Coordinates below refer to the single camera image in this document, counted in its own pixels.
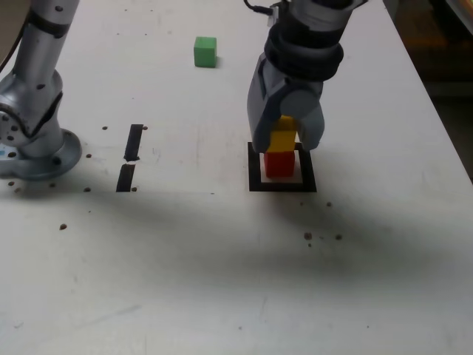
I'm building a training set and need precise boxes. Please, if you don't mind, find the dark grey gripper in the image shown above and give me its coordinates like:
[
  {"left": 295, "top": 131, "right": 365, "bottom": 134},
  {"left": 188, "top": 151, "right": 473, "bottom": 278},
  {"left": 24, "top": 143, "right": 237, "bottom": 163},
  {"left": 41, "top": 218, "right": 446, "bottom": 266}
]
[{"left": 246, "top": 55, "right": 327, "bottom": 154}]

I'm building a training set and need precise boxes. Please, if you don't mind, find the yellow cube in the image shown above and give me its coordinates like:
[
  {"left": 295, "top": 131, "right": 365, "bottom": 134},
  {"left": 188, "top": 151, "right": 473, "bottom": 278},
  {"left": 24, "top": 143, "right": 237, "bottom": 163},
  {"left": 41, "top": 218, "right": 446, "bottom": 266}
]
[{"left": 268, "top": 115, "right": 297, "bottom": 153}]

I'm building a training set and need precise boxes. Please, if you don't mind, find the red cube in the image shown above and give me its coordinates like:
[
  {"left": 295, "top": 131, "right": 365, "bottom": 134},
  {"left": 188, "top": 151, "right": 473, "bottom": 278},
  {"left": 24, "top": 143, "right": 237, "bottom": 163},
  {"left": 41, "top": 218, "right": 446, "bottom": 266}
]
[{"left": 263, "top": 149, "right": 296, "bottom": 178}]

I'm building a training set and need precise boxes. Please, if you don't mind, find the green cube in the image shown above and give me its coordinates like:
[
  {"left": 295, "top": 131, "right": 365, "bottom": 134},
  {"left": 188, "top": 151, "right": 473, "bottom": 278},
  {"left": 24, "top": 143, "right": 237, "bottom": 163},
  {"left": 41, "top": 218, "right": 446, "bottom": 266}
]
[{"left": 193, "top": 36, "right": 217, "bottom": 69}]

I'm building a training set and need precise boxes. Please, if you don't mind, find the black tape square outline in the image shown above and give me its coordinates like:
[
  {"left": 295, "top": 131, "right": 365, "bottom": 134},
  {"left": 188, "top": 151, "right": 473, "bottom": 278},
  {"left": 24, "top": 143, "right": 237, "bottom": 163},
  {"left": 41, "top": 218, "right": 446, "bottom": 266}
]
[{"left": 247, "top": 141, "right": 318, "bottom": 193}]

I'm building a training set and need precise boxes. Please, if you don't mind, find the black tape strip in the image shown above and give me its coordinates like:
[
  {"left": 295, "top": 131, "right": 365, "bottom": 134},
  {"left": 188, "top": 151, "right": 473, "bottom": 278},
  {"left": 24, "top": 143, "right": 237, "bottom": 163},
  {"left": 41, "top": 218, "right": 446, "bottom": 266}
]
[{"left": 115, "top": 124, "right": 144, "bottom": 194}]

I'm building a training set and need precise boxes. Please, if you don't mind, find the black cable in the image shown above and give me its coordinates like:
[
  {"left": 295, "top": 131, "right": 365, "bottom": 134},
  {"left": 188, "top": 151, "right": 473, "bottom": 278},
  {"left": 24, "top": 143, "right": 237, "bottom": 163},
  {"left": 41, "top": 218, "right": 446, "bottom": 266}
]
[{"left": 242, "top": 0, "right": 278, "bottom": 18}]

